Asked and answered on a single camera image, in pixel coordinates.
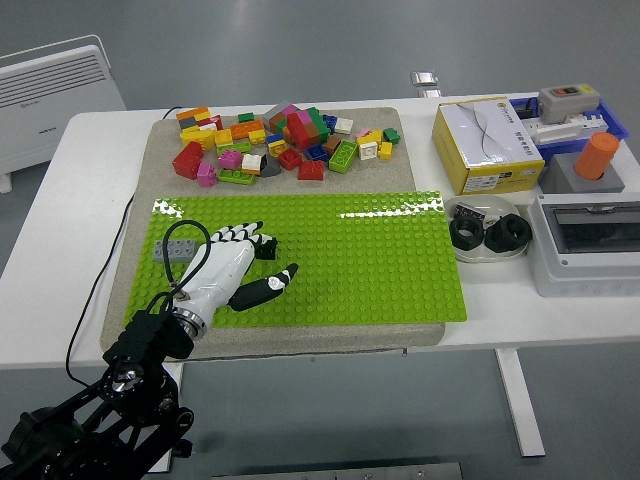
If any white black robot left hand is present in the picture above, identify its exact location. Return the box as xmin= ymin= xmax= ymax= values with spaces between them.
xmin=174 ymin=220 xmax=300 ymax=329

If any light grey long toy brick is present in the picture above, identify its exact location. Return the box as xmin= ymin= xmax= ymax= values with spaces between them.
xmin=152 ymin=238 xmax=199 ymax=265

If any black square toy brick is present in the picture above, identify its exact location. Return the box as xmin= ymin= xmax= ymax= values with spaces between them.
xmin=254 ymin=234 xmax=279 ymax=261

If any red slope toy brick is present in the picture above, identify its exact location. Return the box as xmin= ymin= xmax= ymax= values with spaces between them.
xmin=297 ymin=159 xmax=326 ymax=181

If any yellow rounded toy brick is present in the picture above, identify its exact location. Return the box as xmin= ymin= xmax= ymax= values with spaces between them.
xmin=179 ymin=128 xmax=217 ymax=150

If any lime green studded baseplate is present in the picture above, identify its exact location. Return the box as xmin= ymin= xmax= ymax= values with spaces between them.
xmin=122 ymin=189 xmax=469 ymax=329

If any orange long toy brick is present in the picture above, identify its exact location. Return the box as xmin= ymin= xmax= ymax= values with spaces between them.
xmin=229 ymin=119 xmax=265 ymax=140

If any red tall toy brick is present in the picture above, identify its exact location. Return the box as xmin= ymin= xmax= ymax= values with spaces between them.
xmin=287 ymin=112 xmax=315 ymax=150

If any grey large toy brick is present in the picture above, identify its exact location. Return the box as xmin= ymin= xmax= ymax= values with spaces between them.
xmin=262 ymin=102 xmax=291 ymax=134

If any lime green wide toy brick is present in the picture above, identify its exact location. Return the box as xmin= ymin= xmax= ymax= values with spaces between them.
xmin=328 ymin=140 xmax=359 ymax=175

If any grey-brown table mat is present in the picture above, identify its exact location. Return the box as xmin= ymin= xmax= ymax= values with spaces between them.
xmin=99 ymin=106 xmax=448 ymax=365

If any red large slope brick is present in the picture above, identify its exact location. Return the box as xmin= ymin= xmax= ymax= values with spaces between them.
xmin=172 ymin=141 xmax=205 ymax=180

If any dark grey slope brick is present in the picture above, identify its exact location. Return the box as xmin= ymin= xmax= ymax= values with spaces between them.
xmin=258 ymin=153 xmax=283 ymax=179

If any white table leg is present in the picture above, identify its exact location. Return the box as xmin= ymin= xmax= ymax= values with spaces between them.
xmin=147 ymin=363 xmax=184 ymax=474
xmin=494 ymin=348 xmax=546 ymax=459

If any grey metal plate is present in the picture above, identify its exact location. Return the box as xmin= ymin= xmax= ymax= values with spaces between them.
xmin=212 ymin=462 xmax=464 ymax=480

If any large black hex nut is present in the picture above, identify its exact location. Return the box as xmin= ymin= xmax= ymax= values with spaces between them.
xmin=448 ymin=215 xmax=485 ymax=250
xmin=483 ymin=213 xmax=532 ymax=254

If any white panel heater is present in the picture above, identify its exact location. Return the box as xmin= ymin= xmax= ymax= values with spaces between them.
xmin=0 ymin=33 xmax=128 ymax=194

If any small black printed card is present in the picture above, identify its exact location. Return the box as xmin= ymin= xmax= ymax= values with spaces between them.
xmin=454 ymin=201 xmax=487 ymax=221

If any white shallow dish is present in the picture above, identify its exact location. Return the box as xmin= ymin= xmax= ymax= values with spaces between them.
xmin=442 ymin=194 xmax=531 ymax=264

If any yellow and white carton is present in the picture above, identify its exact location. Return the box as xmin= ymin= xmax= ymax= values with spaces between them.
xmin=432 ymin=96 xmax=546 ymax=196

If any grey square holder block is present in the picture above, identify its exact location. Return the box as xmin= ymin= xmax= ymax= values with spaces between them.
xmin=538 ymin=152 xmax=626 ymax=194

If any orange ribbed cylinder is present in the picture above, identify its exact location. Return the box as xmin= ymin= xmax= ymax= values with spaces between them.
xmin=573 ymin=132 xmax=621 ymax=181

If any blue plastic tray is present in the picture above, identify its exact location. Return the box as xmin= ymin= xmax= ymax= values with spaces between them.
xmin=508 ymin=96 xmax=630 ymax=159

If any white electrical enclosure box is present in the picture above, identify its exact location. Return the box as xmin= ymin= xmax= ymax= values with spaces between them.
xmin=527 ymin=192 xmax=640 ymax=299

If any grey switch box red button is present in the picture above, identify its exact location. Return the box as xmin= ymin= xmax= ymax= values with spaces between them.
xmin=537 ymin=83 xmax=600 ymax=124

